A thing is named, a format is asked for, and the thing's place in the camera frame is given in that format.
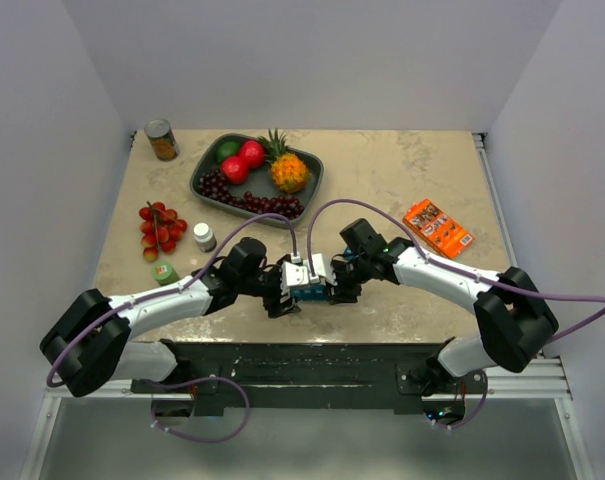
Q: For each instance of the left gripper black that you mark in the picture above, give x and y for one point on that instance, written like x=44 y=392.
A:
x=273 y=305

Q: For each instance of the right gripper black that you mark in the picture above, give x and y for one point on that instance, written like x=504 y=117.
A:
x=340 y=293

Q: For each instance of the teal five-day pill organizer strip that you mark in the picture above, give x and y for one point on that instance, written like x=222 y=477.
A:
x=313 y=292

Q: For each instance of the green pill bottle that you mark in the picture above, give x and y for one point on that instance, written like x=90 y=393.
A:
x=164 y=273

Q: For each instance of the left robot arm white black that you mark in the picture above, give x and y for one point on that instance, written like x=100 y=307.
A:
x=94 y=341

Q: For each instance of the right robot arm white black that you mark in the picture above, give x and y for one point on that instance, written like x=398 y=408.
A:
x=514 y=323

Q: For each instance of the white-capped dark pill bottle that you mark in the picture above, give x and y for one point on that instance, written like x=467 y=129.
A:
x=204 y=237

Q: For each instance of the orange snack box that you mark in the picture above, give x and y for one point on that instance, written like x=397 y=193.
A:
x=439 y=230

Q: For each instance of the orange toy pineapple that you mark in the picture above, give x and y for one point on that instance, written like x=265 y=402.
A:
x=289 y=173

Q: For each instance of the dark purple grape bunch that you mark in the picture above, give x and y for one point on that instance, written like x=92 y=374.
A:
x=215 y=186

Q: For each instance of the grey plastic fruit tray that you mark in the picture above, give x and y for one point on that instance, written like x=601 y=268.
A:
x=259 y=183

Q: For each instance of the red apple front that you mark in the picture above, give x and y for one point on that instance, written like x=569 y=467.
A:
x=235 y=169

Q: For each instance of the red apple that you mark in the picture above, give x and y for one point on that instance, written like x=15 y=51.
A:
x=253 y=153
x=235 y=169

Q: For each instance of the red cherry tomato bunch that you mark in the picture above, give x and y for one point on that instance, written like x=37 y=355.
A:
x=162 y=229

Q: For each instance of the red apple rear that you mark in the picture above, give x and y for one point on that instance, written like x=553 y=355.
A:
x=253 y=153

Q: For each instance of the green lime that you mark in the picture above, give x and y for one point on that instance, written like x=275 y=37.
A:
x=227 y=149

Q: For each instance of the tin can yellow label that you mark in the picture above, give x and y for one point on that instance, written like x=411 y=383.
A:
x=162 y=139

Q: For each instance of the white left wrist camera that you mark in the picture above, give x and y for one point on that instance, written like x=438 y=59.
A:
x=295 y=276

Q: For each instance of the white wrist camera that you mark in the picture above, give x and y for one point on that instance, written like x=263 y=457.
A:
x=319 y=270
x=295 y=276

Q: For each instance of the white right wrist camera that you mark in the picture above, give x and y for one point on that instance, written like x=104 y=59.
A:
x=319 y=270

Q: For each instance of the black table front rail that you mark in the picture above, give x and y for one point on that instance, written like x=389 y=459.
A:
x=335 y=376

